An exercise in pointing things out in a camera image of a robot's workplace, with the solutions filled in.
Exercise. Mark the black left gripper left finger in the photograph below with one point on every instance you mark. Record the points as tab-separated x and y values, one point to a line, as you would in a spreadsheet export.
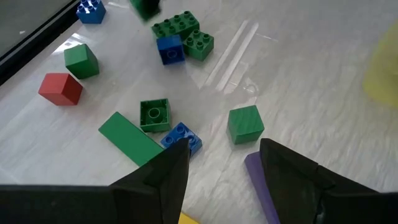
149	199

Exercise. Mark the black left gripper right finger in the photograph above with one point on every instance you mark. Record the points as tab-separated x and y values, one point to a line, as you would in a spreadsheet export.
298	193

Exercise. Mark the purple long block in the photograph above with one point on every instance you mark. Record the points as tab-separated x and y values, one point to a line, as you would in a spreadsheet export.
258	183

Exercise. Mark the yellow rectangular block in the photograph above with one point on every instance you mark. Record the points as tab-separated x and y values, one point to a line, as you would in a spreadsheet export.
186	220

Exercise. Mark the green long block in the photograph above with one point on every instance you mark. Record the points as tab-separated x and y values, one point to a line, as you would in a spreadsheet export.
130	140

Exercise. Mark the green cube block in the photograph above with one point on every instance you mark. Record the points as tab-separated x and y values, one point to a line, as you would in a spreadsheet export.
245	126
81	62

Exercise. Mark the red cube block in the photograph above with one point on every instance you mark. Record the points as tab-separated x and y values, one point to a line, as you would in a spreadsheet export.
60	90

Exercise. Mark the blue square lego brick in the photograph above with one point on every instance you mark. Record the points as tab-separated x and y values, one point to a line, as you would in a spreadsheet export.
171	51
91	12
177	137

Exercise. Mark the yellow plastic bin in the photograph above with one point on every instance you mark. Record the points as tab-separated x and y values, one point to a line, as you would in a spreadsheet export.
384	77

